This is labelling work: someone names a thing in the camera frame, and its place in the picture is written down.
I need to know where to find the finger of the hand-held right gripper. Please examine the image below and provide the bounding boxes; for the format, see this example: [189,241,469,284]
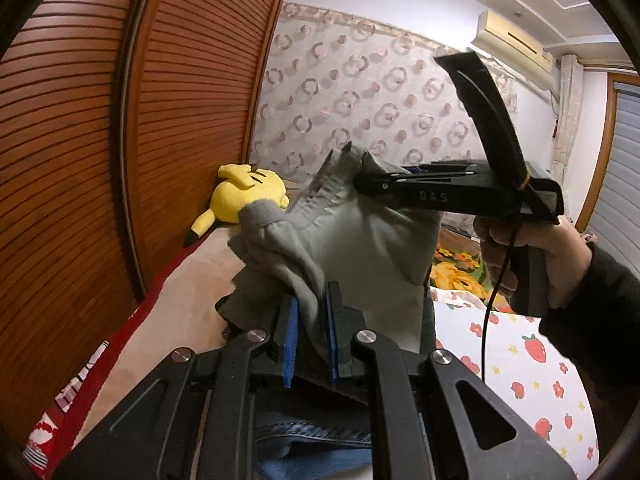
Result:
[400,161,483,177]
[353,171,417,199]

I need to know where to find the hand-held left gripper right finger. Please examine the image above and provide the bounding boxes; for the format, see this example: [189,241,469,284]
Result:
[325,281,577,480]

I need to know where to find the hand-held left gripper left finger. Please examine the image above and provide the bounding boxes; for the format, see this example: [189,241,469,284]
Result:
[52,295,301,480]

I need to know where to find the grey-green pants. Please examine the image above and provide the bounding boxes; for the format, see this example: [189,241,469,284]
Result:
[215,142,444,407]

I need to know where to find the person's right forearm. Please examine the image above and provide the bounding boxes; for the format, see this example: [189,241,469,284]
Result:
[537,241,640,427]

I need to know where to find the person's right hand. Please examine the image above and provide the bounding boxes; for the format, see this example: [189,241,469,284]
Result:
[472,211,594,312]

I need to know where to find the blue jeans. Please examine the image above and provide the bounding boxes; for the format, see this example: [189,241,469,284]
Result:
[251,389,377,480]

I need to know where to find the cream window curtain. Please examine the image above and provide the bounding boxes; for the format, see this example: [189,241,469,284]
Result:
[552,54,587,167]

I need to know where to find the beige blanket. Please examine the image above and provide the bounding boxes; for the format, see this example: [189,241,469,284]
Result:
[84,221,252,412]

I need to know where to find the window with grey blinds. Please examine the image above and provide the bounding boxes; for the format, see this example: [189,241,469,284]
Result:
[574,71,640,267]

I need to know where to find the yellow plush toy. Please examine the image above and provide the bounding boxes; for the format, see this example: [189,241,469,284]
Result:
[182,162,290,249]

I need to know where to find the beige air conditioner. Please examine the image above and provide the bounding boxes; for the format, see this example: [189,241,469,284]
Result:
[475,9,557,92]

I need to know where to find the red patterned blanket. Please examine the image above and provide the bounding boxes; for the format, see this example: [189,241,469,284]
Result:
[22,274,172,472]

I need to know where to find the wooden louvered wardrobe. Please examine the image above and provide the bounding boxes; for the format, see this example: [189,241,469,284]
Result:
[0,0,297,448]

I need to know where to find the ring patterned lace cloth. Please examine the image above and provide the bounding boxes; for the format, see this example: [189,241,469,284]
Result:
[247,2,519,197]

